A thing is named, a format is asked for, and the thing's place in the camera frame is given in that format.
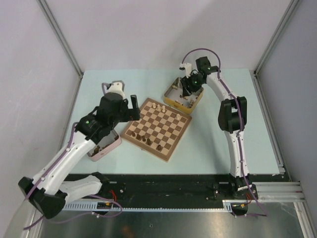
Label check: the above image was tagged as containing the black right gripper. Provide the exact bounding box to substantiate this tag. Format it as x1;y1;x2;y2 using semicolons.
180;72;205;97

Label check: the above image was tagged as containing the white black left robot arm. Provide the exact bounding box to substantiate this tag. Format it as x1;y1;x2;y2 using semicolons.
18;92;140;219

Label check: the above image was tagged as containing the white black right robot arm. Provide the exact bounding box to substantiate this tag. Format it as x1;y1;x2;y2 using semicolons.
179;57;251;199

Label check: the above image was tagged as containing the wooden folding chess board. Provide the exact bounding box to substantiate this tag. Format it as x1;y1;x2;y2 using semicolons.
120;98;192;162

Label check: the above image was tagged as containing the dark chess pieces pile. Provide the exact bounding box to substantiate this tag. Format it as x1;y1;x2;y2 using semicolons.
87;138;122;158

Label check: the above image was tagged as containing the yellow metal tin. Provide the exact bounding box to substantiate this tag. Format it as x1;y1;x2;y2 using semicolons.
163;77;204;115

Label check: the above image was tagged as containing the pink metal tin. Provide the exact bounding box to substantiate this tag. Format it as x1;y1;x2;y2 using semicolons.
87;130;122;162

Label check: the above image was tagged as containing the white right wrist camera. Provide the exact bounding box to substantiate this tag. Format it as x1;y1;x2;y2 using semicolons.
179;63;193;78

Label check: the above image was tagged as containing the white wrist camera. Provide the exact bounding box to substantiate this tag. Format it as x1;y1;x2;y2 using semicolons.
103;80;125;98
179;63;193;78

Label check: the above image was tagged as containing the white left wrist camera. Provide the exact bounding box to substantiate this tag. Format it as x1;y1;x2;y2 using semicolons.
103;80;125;98

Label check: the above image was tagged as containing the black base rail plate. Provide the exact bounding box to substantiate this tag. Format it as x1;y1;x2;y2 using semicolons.
60;173;290;206

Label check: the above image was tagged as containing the white cable duct strip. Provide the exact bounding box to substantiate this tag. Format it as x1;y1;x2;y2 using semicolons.
61;200;233;212

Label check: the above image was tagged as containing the right aluminium corner post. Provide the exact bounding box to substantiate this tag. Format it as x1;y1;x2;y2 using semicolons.
255;0;302;75

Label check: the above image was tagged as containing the aluminium corner post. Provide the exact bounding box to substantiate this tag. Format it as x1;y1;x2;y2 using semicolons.
36;0;84;76
255;0;302;75

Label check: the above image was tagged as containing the aluminium front frame rail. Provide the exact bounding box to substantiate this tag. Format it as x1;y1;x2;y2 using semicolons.
60;181;304;202

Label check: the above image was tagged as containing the left aluminium corner post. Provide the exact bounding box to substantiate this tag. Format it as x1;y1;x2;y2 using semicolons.
36;0;84;76

